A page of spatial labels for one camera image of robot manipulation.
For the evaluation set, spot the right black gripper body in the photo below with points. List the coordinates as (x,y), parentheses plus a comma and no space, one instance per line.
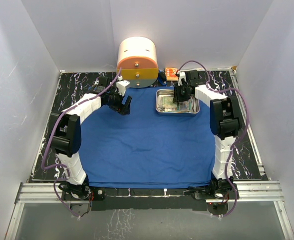
(182,92)

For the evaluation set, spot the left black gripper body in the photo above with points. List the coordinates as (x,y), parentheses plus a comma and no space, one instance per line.
(115,101)

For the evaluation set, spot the packaged supplies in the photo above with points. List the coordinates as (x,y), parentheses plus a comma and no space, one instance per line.
(165,104)

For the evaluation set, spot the steel instrument tray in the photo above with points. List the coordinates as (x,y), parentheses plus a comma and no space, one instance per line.
(170,92)

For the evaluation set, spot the blue surgical cloth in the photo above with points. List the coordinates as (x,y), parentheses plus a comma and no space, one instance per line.
(146,150)

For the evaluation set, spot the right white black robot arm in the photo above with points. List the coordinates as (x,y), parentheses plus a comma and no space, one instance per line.
(225,123)

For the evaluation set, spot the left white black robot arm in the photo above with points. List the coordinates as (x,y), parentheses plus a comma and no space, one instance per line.
(66,139)

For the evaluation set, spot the small orange spiral notebook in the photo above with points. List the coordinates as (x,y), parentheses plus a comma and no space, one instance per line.
(171,73)

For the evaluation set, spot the blue black clip tool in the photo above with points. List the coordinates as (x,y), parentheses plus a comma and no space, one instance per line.
(162,80)

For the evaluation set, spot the round three-drawer storage box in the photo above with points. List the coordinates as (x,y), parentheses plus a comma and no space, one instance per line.
(137,61)

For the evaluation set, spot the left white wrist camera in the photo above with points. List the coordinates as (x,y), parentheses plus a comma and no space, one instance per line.
(122,85)

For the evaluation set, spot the aluminium frame rail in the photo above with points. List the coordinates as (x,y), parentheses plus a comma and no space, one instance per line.
(145,199)

